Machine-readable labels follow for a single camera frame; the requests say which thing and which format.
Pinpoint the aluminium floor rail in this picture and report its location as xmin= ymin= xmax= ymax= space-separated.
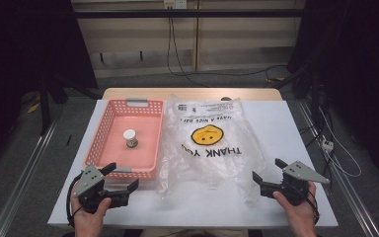
xmin=295 ymin=98 xmax=379 ymax=237
xmin=0 ymin=120 xmax=59 ymax=237

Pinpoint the person's left hand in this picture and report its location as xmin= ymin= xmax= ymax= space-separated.
xmin=70 ymin=183 xmax=113 ymax=230

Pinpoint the black hanging cable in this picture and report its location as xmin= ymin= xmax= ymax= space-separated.
xmin=166 ymin=16 xmax=209 ymax=88

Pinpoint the white power strip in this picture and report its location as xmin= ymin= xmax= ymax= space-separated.
xmin=320 ymin=138 xmax=336 ymax=153

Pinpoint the yellow floor tape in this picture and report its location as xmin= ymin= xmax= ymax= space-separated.
xmin=27 ymin=101 xmax=41 ymax=115

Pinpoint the clear printed plastic bag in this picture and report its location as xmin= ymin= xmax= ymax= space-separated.
xmin=155 ymin=94 xmax=267 ymax=207

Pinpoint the white wall socket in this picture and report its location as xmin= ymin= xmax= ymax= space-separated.
xmin=163 ymin=0 xmax=189 ymax=10

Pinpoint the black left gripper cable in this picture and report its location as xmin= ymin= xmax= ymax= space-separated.
xmin=65 ymin=171 xmax=84 ymax=229

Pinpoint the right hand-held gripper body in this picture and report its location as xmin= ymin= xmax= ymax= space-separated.
xmin=260 ymin=159 xmax=331 ymax=207

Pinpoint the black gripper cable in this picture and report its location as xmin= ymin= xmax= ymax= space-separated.
xmin=307 ymin=190 xmax=321 ymax=226
xmin=65 ymin=171 xmax=84 ymax=229

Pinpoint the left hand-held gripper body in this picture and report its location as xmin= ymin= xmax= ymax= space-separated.
xmin=73 ymin=163 xmax=131 ymax=214

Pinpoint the dark curtain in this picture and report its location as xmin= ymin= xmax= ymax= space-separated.
xmin=0 ymin=0 xmax=99 ymax=176
xmin=286 ymin=0 xmax=379 ymax=191

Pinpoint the pink plastic basket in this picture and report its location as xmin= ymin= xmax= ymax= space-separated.
xmin=83 ymin=97 xmax=165 ymax=182

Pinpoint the small white-capped bottle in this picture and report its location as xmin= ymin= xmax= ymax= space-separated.
xmin=122 ymin=128 xmax=139 ymax=149

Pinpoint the person's right hand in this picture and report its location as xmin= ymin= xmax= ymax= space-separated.
xmin=271 ymin=181 xmax=319 ymax=231

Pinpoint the black metal stand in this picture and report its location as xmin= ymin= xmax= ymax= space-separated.
xmin=37 ymin=72 xmax=104 ymax=136

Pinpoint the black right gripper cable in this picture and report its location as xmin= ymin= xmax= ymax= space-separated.
xmin=307 ymin=190 xmax=321 ymax=226

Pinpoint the black horizontal bar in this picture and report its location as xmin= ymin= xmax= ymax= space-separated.
xmin=73 ymin=8 xmax=306 ymax=20

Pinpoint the white cable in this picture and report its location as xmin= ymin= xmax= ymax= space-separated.
xmin=317 ymin=105 xmax=363 ymax=179

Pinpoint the black floor cable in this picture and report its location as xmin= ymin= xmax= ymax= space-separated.
xmin=177 ymin=64 xmax=289 ymax=79

